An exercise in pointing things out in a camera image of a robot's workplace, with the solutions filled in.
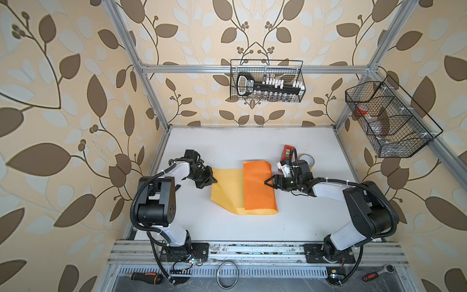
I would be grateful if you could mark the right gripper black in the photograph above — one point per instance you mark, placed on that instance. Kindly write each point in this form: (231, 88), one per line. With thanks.
(276, 179)

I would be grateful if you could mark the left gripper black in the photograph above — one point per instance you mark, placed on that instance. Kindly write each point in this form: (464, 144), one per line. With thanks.
(209, 179)

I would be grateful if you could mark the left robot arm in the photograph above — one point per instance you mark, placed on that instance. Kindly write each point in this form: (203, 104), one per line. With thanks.
(153, 208)

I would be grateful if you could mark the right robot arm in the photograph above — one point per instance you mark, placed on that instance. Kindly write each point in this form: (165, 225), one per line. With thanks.
(371, 214)

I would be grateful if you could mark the red tape dispenser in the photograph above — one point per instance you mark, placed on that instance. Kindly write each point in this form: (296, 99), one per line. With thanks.
(288, 154)

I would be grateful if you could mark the yellow tape roll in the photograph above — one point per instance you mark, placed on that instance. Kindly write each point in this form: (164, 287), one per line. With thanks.
(308, 159)

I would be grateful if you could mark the black socket tool set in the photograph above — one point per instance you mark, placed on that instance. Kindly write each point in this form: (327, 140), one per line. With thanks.
(246, 85)

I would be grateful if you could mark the red capped item in basket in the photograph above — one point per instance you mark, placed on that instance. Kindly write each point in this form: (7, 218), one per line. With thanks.
(361, 110)

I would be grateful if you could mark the orange black screwdriver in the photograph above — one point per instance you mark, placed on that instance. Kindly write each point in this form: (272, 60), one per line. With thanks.
(149, 278)

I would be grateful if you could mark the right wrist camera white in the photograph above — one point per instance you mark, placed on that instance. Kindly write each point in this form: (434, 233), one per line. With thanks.
(285, 168)

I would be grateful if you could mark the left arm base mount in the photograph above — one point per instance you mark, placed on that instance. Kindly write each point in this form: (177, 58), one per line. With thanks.
(189, 253)

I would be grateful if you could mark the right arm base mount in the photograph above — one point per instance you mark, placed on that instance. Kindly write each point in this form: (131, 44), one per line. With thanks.
(320, 253)

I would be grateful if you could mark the black wire basket back wall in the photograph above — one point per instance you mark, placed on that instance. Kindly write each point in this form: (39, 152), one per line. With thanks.
(287, 70)

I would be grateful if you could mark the black wire basket wall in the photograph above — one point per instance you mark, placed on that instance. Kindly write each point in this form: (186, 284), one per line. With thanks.
(396, 125)
(287, 70)

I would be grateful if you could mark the aluminium front rail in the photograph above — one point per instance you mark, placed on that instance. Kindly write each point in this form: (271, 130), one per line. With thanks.
(263, 253)

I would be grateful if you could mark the black wire basket right wall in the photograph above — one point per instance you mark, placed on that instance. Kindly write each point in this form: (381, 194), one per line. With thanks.
(396, 125)

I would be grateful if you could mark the red handled ratchet wrench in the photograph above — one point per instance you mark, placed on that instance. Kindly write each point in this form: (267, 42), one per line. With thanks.
(374, 275)

